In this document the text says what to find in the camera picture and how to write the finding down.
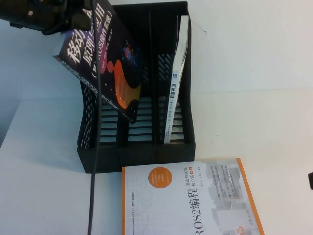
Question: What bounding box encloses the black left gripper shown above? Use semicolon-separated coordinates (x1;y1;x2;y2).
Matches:
40;0;87;35

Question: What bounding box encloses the dark colourful robotics book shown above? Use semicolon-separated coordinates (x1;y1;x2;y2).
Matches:
53;0;143;124

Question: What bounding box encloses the white orange ROS2 book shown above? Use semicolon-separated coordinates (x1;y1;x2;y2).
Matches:
121;157;266;235

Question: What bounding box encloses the white book with black print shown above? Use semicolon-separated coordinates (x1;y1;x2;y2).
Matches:
163;15;190;145

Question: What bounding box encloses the black plastic book stand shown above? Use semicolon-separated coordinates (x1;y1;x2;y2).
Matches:
77;1;197;174

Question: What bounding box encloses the thin dark wire on wall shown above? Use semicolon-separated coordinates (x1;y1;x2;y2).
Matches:
190;19;207;35

